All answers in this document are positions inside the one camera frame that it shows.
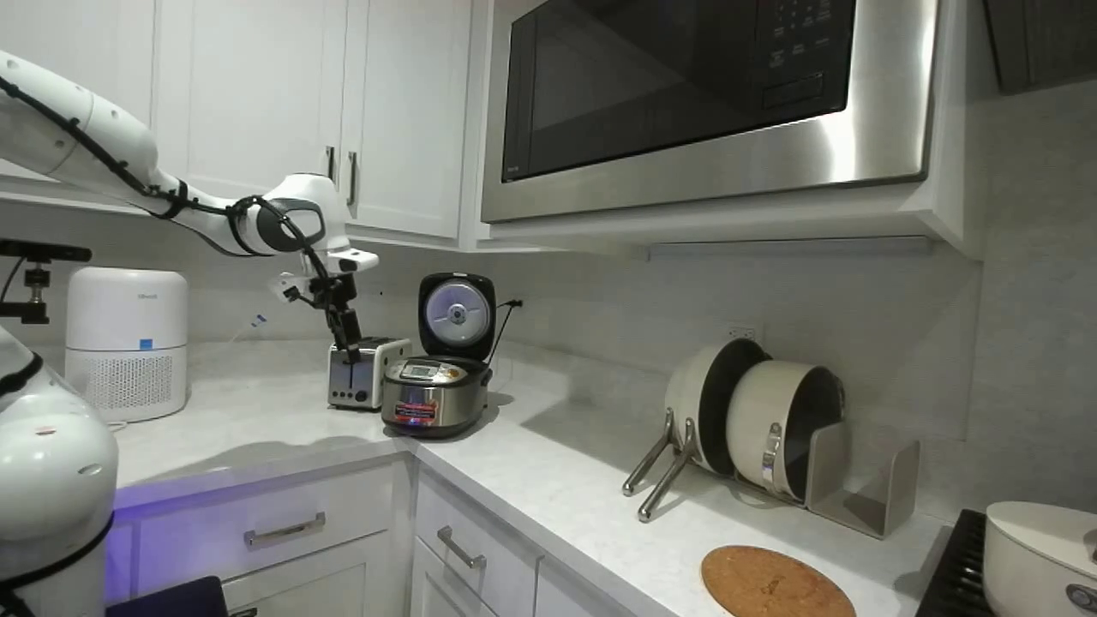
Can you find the cream frying pan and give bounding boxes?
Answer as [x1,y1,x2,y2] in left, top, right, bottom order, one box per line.
[620,337,773,501]

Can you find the dark range hood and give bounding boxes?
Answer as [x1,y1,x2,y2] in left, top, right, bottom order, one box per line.
[983,0,1097,97]

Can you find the rice cooker with open lid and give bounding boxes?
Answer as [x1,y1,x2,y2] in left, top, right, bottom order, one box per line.
[376,272,530,442]

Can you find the stainless steel microwave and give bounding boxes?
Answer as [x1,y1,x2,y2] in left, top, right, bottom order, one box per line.
[479,0,944,225]

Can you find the black camera stand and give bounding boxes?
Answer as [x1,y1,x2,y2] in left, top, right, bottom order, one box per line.
[0,237,97,328]

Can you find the dark blue fabric object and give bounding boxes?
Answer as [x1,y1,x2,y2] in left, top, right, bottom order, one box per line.
[103,572,233,617]

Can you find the grey pan rack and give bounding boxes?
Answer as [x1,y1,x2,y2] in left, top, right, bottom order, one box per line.
[803,419,927,541]

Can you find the metal drawer handle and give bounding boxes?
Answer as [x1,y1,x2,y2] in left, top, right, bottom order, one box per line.
[239,512,333,552]
[434,522,492,576]

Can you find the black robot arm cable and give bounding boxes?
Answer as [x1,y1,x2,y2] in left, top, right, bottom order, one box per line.
[0,72,343,303]

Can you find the pans in dish rack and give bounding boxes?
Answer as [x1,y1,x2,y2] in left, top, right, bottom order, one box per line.
[636,357,851,529]

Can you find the black stove top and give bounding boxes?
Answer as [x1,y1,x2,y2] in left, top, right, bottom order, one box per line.
[912,507,994,617]

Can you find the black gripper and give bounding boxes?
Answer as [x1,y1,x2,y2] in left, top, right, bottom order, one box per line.
[300,258,363,352]

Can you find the round cork trivet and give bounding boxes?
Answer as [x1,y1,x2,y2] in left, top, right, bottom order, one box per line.
[700,541,861,617]

